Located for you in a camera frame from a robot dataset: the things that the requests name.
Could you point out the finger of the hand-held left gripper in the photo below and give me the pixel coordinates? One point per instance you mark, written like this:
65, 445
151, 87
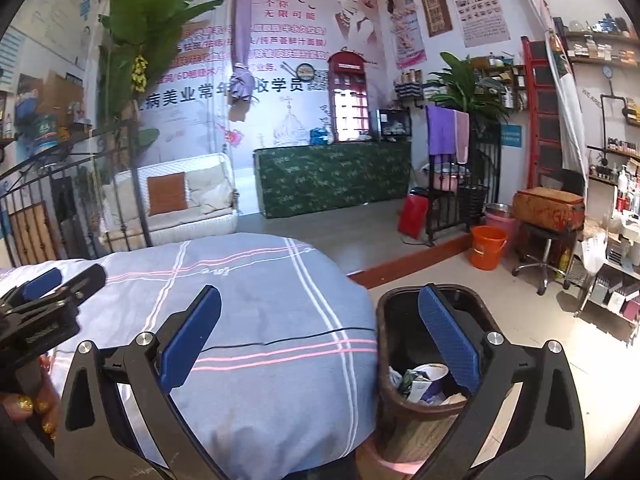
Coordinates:
82, 282
42, 282

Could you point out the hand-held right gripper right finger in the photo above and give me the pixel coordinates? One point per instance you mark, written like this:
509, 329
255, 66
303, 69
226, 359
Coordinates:
447, 340

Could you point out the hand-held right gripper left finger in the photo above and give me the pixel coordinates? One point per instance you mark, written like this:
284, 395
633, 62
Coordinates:
192, 340

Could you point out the black trash bin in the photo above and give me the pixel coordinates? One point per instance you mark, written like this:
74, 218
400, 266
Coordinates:
400, 325

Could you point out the purple plastic bag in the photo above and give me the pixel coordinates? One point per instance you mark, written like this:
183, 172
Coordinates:
434, 396

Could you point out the person's left hand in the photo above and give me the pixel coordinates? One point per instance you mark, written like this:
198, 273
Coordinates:
50, 390

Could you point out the white paper cup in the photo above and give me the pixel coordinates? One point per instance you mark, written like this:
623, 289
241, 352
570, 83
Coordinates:
432, 374

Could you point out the green white carton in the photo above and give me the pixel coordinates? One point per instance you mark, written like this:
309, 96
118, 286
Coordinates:
411, 385

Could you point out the grey striped blanket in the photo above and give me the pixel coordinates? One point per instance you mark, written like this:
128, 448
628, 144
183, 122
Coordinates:
260, 300

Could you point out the white cushion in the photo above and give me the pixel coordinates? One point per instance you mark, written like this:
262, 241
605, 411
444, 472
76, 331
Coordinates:
210, 187
122, 207

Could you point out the orange bucket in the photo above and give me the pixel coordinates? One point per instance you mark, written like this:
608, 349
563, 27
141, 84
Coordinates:
487, 250

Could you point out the white wicker sofa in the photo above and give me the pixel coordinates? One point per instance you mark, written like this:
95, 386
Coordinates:
200, 222

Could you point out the brown cushion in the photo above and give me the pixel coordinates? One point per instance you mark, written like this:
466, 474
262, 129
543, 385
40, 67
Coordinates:
167, 194

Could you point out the red bag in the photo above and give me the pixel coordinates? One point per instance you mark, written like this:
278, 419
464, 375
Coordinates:
412, 216

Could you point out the pink basin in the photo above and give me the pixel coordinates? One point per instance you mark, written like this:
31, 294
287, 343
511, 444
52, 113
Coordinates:
502, 220

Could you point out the blue paint bucket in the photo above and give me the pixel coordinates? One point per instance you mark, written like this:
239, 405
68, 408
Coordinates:
50, 135

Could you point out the black metal rack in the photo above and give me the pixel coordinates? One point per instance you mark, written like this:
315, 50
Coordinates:
482, 195

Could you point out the brown padded stool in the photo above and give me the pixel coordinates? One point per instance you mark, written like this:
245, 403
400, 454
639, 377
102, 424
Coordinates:
547, 210

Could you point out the white trolley cart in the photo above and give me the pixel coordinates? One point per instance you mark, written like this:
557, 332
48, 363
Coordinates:
615, 270

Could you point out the cardboard box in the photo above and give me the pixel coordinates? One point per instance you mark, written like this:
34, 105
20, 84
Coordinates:
62, 97

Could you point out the pink towel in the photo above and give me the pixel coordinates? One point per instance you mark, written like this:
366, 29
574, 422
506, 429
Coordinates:
462, 137

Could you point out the purple towel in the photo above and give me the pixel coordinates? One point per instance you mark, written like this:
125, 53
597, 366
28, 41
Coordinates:
440, 130

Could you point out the black display box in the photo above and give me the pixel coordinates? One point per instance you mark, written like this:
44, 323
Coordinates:
394, 125

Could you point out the blue bag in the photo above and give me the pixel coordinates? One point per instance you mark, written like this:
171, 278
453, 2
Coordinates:
321, 136

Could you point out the red ladder shelf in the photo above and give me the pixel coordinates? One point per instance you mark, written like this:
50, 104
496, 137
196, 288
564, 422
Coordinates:
542, 110

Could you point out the green potted plant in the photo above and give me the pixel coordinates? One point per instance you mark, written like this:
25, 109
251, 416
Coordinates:
470, 90

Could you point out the red phone booth cabinet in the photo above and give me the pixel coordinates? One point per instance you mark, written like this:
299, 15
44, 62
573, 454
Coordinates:
348, 97

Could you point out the banana plant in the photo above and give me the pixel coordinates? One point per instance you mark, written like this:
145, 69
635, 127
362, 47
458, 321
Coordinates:
145, 25

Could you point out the purple hanging umbrella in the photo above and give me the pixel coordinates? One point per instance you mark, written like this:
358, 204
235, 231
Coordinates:
242, 40

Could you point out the black metal bed frame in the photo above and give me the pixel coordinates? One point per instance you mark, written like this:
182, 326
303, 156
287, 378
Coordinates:
60, 200

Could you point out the blue wall sign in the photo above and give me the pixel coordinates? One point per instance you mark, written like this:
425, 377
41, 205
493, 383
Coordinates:
511, 136

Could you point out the black wall bottle rack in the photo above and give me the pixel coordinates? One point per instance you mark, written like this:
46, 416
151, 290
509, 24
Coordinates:
409, 89

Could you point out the pink face wall poster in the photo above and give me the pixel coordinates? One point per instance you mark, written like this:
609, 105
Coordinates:
405, 20

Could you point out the large wall poster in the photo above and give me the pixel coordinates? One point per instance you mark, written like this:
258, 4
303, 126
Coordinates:
300, 35

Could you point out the wall shelves with products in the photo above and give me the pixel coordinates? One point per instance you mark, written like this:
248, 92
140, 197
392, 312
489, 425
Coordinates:
610, 50

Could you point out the eyebrow chart wall poster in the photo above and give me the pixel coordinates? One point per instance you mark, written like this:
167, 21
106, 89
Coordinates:
475, 2

